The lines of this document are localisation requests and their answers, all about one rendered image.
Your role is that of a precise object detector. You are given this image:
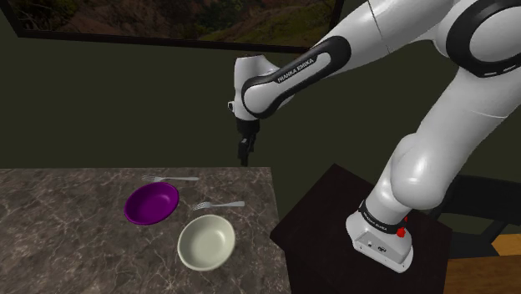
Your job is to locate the silver fork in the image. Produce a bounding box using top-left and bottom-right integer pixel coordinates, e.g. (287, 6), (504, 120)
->
(141, 175), (200, 183)
(191, 200), (246, 211)

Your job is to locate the white bowl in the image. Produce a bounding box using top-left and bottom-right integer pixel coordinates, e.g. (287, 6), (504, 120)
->
(177, 214), (236, 271)

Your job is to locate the purple bowl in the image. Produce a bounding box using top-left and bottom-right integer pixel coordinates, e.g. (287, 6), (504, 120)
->
(123, 181), (180, 226)

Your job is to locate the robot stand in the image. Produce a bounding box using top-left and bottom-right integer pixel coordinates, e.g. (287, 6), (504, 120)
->
(270, 163), (453, 294)

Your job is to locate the black chair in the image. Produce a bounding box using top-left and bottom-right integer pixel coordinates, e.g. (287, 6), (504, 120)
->
(427, 175), (521, 260)

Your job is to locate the framed landscape wall picture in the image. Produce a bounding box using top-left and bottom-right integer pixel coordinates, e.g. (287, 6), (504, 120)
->
(0, 0), (346, 54)

